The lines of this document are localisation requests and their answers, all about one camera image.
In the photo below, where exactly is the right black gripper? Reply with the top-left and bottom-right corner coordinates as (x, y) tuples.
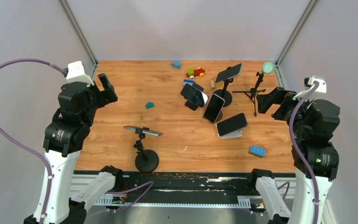
(256, 84), (316, 135)

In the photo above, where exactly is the teal smartphone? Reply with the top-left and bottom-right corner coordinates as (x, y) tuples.
(124, 126), (163, 137)

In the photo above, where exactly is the black round-base clamp stand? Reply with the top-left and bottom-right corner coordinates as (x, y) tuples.
(133, 134), (159, 174)

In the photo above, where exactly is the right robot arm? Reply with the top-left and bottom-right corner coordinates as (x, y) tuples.
(247, 87), (340, 224)

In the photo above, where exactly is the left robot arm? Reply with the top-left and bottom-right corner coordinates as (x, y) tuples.
(24, 73), (124, 224)

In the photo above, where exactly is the pink phone on white stand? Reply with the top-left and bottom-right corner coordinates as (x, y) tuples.
(216, 113), (248, 137)

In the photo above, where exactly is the phone on tall stand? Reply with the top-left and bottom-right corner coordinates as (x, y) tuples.
(215, 63), (242, 84)

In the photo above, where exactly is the tall black round-base stand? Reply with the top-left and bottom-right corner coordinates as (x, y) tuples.
(214, 66), (234, 107)

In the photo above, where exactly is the white phone stand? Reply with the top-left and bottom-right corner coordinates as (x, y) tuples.
(220, 130), (242, 139)

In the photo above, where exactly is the grey round phone stand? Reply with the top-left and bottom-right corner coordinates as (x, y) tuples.
(215, 111), (223, 123)

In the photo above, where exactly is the white phone on grey stand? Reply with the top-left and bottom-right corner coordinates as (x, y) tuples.
(203, 93), (225, 123)

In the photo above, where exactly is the purple phone on black stand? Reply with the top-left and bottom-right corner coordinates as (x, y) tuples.
(180, 83), (209, 108)

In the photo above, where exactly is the black folding phone stand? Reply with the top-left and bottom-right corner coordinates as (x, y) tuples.
(184, 82), (205, 112)

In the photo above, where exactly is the black mini tripod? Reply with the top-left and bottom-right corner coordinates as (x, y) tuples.
(232, 72), (266, 117)

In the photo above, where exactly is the green ball on tripod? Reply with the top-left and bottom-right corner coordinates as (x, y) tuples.
(262, 62), (275, 74)

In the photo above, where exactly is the teal small block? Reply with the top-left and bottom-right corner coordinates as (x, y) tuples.
(145, 102), (155, 109)

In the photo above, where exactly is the blue lego brick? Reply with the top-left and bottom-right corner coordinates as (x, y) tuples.
(249, 146), (266, 158)

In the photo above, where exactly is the wooden cylinder block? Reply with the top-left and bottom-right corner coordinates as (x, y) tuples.
(210, 80), (216, 90)

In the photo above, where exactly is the blue triangular block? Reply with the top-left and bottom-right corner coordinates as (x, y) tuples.
(171, 61), (181, 69)

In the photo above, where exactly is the blue white block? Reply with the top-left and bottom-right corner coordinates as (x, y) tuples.
(183, 79), (195, 86)

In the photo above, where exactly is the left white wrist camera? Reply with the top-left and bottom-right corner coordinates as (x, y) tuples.
(62, 61), (95, 87)

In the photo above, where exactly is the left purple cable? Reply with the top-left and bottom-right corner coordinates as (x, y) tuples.
(0, 58), (64, 224)

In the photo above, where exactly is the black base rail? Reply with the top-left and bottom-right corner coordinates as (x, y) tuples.
(71, 170), (297, 208)

